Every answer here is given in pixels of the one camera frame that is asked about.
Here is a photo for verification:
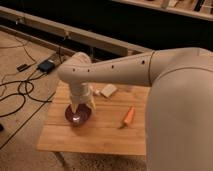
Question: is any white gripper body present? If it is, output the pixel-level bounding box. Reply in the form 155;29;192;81
69;83;95;110

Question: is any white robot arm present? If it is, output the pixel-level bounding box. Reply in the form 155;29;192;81
58;47;213;171

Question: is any dark purple ceramic bowl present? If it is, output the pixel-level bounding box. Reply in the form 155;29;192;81
65;104;92;127

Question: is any white plastic bottle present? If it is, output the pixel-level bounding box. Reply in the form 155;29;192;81
90;86;100;96

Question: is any beige rectangular block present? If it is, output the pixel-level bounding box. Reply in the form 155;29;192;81
100;84;117;98

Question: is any black power adapter box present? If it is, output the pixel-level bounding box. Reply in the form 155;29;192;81
37;60;55;73

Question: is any wooden slatted table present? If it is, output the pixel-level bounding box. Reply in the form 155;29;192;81
37;82;149;156

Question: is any orange toy carrot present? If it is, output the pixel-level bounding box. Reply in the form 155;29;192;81
120;106;135;129

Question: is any small black device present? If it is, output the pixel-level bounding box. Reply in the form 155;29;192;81
17;64;30;72

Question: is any black floor cable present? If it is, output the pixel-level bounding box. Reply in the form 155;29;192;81
0;35;68;118

